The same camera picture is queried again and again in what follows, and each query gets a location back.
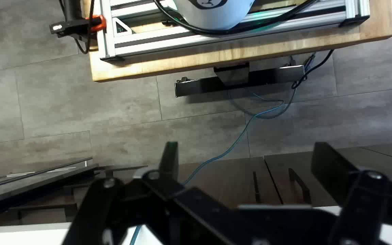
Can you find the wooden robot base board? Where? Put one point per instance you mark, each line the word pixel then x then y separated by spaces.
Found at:
pixel 377 27

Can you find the black clamp with orange grip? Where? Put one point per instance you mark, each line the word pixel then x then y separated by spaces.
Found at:
pixel 74 23

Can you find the black metal table foot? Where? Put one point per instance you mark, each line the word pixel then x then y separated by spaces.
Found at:
pixel 237 76

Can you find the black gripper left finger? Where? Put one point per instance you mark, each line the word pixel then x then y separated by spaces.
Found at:
pixel 94 222

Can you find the aluminium extrusion frame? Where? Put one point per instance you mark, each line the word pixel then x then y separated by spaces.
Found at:
pixel 137 27

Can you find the dark wooden cabinet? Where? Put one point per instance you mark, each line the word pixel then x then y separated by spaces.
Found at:
pixel 273 180

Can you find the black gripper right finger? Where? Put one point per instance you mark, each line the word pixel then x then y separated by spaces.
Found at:
pixel 360 221

